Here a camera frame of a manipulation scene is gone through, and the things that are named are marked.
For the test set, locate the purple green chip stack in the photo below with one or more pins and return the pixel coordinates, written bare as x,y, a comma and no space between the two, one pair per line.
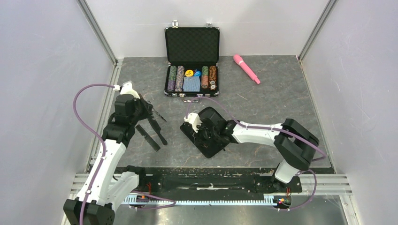
172,79

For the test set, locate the pink wand massager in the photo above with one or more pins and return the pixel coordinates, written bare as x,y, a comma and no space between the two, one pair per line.
239,61

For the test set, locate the purple grey chip stack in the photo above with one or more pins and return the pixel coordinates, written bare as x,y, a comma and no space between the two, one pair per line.
179,79

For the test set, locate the yellow dealer button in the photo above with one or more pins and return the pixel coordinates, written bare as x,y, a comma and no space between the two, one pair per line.
189,73

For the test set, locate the black poker chip case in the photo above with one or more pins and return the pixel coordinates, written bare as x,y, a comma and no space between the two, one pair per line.
193,48

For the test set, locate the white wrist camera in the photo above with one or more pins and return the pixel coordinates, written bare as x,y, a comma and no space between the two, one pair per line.
194,120
127,88

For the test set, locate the blue playing card deck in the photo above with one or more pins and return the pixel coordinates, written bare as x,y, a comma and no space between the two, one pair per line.
192,84

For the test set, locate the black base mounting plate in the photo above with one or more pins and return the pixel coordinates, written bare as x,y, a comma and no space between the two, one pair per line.
211,183

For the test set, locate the silver scissors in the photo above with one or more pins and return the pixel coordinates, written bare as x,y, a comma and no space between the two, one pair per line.
154,110

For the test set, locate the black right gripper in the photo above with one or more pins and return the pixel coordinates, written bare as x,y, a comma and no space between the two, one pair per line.
202,126

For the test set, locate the green orange chip stack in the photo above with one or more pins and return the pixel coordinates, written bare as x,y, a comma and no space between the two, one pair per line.
205,77

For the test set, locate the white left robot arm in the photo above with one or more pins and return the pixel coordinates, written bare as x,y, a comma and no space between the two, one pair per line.
98,200

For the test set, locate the black zippered tool pouch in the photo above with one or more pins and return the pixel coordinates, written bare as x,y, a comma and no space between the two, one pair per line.
210,113

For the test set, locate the brown orange chip stack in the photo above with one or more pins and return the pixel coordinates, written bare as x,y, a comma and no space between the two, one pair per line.
212,77

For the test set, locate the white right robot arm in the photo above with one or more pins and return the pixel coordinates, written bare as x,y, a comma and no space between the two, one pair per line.
296,144

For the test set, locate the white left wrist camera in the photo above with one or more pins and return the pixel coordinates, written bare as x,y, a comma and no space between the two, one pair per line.
127,88

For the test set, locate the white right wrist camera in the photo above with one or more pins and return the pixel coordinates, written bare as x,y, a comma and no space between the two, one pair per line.
194,120

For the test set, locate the black tail comb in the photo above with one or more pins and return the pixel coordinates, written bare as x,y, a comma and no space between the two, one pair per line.
156,127

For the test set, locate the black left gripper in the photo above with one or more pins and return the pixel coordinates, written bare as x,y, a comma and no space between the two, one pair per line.
147,108

